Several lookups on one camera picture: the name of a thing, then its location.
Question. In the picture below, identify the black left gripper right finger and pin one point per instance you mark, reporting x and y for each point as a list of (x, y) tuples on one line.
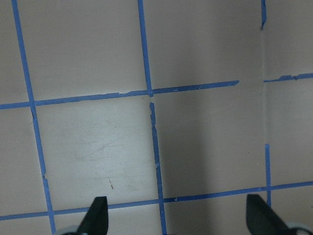
[(261, 219)]

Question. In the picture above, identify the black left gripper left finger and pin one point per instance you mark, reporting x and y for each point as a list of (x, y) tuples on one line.
[(96, 220)]

